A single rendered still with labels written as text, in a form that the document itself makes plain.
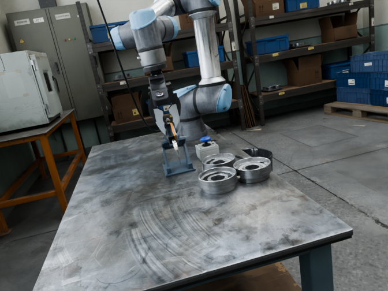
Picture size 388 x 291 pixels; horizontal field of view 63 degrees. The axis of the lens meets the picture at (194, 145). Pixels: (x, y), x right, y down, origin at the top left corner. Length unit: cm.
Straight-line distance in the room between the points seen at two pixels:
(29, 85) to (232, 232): 256
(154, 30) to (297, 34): 474
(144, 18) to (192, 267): 65
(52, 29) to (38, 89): 185
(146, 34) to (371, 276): 151
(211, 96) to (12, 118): 210
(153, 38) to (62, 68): 380
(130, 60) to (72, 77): 85
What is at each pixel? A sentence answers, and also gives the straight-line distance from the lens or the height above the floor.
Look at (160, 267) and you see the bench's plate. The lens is 63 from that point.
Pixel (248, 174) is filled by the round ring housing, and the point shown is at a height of 83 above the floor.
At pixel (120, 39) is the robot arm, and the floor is 125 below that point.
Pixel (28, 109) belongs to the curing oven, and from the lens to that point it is 305.
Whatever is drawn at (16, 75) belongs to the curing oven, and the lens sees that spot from 304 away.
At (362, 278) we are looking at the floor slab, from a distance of 185.
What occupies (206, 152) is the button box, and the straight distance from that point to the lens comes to 111.
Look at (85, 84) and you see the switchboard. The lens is 465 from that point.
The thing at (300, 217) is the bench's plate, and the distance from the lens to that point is 71.
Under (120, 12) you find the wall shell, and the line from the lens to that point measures 492.
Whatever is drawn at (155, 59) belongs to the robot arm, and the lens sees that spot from 94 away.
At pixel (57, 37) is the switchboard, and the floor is 168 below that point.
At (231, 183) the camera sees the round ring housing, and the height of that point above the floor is 82.
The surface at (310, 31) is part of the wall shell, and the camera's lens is 572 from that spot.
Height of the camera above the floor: 116
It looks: 16 degrees down
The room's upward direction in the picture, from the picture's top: 10 degrees counter-clockwise
